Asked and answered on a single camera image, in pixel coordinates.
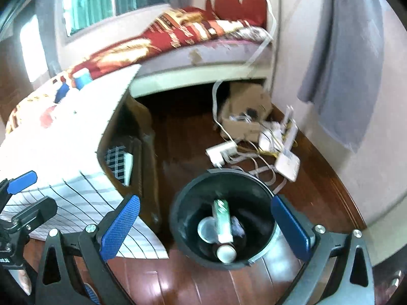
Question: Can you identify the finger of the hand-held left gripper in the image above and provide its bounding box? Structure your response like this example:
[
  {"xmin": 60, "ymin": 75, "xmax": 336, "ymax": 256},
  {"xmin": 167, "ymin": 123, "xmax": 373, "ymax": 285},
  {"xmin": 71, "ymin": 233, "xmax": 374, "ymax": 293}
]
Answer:
[
  {"xmin": 0, "ymin": 171, "xmax": 39, "ymax": 197},
  {"xmin": 0, "ymin": 196, "xmax": 58, "ymax": 239}
]

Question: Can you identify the white router with antennas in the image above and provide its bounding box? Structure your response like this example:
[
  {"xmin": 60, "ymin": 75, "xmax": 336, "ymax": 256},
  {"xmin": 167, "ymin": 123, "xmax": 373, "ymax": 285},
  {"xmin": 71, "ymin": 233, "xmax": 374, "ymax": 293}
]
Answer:
[{"xmin": 258, "ymin": 105, "xmax": 298, "ymax": 156}]

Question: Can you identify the clear plastic cup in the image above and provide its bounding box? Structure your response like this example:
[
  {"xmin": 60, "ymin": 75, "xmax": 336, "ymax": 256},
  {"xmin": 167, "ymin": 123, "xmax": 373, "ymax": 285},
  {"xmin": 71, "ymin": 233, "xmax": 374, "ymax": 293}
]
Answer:
[{"xmin": 197, "ymin": 217, "xmax": 220, "ymax": 243}]

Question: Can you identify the long white cable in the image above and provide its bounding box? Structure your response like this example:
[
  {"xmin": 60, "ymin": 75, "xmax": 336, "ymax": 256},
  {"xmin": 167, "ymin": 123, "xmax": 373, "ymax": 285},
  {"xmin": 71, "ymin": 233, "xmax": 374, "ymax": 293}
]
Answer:
[{"xmin": 211, "ymin": 0, "xmax": 277, "ymax": 134}]

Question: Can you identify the blue striped slipper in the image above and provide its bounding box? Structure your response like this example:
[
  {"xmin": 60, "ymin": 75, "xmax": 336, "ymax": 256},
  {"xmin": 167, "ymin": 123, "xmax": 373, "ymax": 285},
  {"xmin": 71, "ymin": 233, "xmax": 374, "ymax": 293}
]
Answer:
[{"xmin": 83, "ymin": 284, "xmax": 99, "ymax": 305}]

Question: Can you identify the flat white router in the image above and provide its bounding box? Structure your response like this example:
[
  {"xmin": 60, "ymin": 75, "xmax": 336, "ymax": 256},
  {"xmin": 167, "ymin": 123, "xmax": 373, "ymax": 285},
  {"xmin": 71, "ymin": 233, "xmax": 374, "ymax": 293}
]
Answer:
[{"xmin": 275, "ymin": 151, "xmax": 301, "ymax": 181}]

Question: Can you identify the white cable tangle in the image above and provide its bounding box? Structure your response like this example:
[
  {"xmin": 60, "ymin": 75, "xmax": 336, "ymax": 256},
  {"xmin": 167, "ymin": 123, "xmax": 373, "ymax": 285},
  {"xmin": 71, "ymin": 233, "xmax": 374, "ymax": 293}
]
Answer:
[{"xmin": 223, "ymin": 151, "xmax": 287, "ymax": 195}]

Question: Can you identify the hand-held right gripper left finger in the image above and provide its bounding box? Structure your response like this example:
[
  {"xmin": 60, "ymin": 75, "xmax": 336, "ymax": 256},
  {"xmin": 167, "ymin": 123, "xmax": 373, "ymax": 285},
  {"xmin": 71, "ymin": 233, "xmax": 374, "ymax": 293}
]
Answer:
[{"xmin": 35, "ymin": 194, "xmax": 141, "ymax": 305}]

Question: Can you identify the cardboard box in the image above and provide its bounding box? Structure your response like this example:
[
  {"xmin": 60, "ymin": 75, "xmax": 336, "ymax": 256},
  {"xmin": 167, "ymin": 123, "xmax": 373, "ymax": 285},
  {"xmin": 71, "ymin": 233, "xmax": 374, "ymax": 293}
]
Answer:
[{"xmin": 221, "ymin": 83, "xmax": 274, "ymax": 142}]

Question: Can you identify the white paper cup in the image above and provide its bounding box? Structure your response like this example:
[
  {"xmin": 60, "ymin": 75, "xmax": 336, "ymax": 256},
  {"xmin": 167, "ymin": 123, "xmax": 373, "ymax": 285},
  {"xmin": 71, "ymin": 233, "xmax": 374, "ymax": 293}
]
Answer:
[{"xmin": 216, "ymin": 244, "xmax": 237, "ymax": 264}]

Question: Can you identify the green carton box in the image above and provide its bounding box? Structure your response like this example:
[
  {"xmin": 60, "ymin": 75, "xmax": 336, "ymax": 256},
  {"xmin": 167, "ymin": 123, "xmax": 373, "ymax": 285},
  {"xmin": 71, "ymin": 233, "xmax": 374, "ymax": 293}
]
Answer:
[{"xmin": 211, "ymin": 199, "xmax": 234, "ymax": 245}]

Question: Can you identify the red patterned blanket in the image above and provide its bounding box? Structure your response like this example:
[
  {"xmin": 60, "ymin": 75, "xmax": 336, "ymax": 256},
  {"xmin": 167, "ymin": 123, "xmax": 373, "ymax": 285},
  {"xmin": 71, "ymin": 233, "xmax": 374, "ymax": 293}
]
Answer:
[{"xmin": 6, "ymin": 6, "xmax": 271, "ymax": 134}]

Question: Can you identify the crumpled clear wrapper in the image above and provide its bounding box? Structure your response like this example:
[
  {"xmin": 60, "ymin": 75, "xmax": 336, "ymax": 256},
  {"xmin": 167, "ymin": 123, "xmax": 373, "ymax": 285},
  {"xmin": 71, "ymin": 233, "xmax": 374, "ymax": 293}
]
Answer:
[{"xmin": 230, "ymin": 216, "xmax": 247, "ymax": 239}]

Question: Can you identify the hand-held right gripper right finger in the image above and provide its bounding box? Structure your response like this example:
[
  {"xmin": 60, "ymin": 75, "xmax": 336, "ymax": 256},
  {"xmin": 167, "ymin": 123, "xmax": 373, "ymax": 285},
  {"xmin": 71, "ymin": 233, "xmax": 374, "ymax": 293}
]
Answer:
[{"xmin": 271, "ymin": 194, "xmax": 377, "ymax": 305}]

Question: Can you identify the blue cup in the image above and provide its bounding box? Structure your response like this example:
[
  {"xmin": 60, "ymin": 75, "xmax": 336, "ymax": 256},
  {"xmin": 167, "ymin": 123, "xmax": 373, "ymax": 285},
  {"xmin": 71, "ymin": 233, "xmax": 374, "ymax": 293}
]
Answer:
[{"xmin": 72, "ymin": 68, "xmax": 93, "ymax": 89}]

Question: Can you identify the grey curtain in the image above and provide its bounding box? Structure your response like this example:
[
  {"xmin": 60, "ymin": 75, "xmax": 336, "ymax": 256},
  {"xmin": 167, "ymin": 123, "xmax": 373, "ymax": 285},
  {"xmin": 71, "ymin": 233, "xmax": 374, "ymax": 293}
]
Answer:
[{"xmin": 297, "ymin": 0, "xmax": 387, "ymax": 153}]

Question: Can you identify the black trash bin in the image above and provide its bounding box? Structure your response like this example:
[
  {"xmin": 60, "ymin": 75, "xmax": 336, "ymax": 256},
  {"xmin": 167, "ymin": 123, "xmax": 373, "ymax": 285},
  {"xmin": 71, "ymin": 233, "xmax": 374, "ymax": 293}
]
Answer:
[{"xmin": 168, "ymin": 169, "xmax": 282, "ymax": 270}]

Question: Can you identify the white flat box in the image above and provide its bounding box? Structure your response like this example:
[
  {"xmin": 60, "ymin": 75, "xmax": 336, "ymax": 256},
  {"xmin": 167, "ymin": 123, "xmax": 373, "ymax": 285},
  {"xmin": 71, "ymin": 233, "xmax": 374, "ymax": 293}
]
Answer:
[{"xmin": 122, "ymin": 152, "xmax": 136, "ymax": 186}]

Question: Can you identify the window with teal curtain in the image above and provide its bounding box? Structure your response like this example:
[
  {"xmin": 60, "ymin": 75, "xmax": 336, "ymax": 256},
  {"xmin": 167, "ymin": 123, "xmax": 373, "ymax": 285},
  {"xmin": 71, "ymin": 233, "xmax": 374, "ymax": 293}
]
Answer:
[{"xmin": 62, "ymin": 0, "xmax": 169, "ymax": 37}]

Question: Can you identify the yellow cable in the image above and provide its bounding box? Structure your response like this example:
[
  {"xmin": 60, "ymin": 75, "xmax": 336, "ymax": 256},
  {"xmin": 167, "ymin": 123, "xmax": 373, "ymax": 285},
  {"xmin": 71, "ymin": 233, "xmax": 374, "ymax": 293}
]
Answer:
[{"xmin": 259, "ymin": 133, "xmax": 298, "ymax": 159}]

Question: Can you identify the white power strip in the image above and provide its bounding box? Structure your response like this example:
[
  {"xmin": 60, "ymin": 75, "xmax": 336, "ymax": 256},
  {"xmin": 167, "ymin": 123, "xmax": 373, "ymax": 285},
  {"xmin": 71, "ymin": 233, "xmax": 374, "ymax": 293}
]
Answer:
[{"xmin": 206, "ymin": 142, "xmax": 238, "ymax": 167}]

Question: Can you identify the bright side window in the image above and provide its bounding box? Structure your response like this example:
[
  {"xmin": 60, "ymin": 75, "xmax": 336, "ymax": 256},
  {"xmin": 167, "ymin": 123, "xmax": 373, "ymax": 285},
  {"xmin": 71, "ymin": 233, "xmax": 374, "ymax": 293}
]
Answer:
[{"xmin": 19, "ymin": 25, "xmax": 48, "ymax": 83}]

